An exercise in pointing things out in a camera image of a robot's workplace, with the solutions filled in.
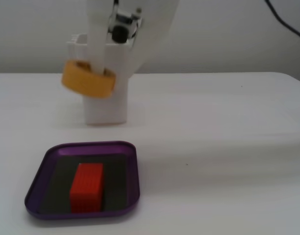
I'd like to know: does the yellow tape roll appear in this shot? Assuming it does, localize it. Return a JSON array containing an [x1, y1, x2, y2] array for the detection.
[[61, 59, 116, 99]]

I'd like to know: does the purple metal tray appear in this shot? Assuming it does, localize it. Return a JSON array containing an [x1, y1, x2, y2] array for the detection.
[[24, 140, 141, 221]]

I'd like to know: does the white plastic pen holder box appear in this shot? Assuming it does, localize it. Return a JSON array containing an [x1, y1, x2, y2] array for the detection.
[[66, 33, 130, 126]]

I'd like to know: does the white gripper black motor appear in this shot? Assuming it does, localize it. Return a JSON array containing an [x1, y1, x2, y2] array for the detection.
[[87, 0, 180, 78]]

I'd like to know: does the black background cable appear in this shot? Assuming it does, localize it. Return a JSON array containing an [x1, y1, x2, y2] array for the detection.
[[264, 0, 300, 42]]

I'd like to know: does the red ridged block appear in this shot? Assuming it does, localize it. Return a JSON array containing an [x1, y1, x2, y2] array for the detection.
[[69, 162, 104, 213]]

